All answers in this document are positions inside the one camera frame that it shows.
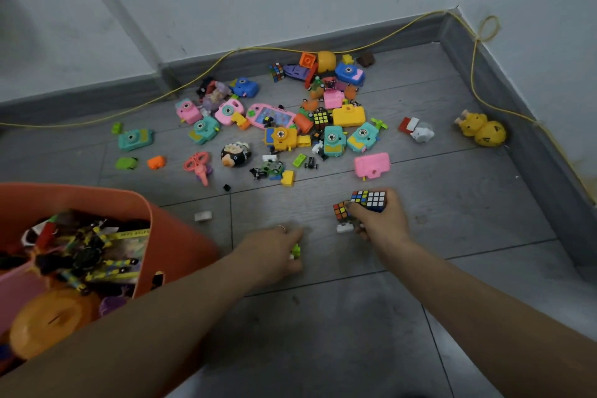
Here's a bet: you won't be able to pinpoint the person's left hand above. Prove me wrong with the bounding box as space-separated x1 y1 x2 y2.
232 225 305 292

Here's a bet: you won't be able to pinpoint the person's right hand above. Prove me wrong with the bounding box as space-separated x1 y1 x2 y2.
346 187 414 257

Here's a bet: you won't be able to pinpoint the large colourful puzzle cube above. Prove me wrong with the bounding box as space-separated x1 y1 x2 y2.
350 190 387 213

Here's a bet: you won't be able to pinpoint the person's right forearm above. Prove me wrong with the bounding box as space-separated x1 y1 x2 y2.
373 240 597 398

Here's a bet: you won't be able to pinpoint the person's left forearm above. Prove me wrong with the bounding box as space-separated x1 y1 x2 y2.
0 244 255 398

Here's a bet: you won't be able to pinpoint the green and black toy vehicle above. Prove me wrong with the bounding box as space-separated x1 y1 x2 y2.
250 159 285 181

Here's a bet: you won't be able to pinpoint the black and white round toy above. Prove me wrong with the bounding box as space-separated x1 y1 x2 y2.
220 141 253 168

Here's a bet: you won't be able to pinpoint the orange plastic basket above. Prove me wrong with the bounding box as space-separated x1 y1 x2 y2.
0 183 221 382

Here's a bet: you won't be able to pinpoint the pink toy scissors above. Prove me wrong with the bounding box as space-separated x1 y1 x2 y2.
183 151 214 187

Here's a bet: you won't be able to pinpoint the pink handheld game toy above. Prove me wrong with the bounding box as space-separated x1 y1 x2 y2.
245 103 298 131

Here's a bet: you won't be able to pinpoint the yellow duck toy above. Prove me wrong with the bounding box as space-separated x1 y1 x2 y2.
454 109 488 137

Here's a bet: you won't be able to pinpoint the yellow egg toy with face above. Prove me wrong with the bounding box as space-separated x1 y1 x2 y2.
474 120 507 148

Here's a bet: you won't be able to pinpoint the purple toy boat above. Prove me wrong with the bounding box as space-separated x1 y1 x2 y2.
283 64 311 81

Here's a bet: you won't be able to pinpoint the yellow egg capsule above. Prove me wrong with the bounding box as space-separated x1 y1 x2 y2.
317 51 338 75

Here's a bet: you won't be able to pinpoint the purple doll figure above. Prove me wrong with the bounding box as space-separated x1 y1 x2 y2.
200 78 233 112

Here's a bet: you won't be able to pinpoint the small purple toy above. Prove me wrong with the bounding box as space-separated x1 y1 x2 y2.
98 295 128 318

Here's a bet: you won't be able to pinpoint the pile of yellow-black striped toys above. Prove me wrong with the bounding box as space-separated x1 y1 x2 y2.
33 213 153 297

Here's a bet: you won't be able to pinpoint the orange round toy disc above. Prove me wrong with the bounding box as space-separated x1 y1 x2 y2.
9 289 102 360

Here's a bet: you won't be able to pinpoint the pink plastic box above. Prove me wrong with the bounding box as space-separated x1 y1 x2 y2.
0 261 48 335

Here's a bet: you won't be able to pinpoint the teal toy camera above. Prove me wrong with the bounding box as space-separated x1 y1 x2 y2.
346 122 380 154
323 125 348 158
118 128 155 152
188 116 221 145

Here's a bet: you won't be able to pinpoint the yellow toy camera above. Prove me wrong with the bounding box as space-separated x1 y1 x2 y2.
264 126 298 152
332 105 367 128

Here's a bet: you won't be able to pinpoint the blue toy camera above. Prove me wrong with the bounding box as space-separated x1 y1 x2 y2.
334 62 366 87
231 78 260 99

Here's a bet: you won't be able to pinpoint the thin yellow cable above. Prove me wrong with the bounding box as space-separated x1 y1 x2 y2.
0 10 597 205

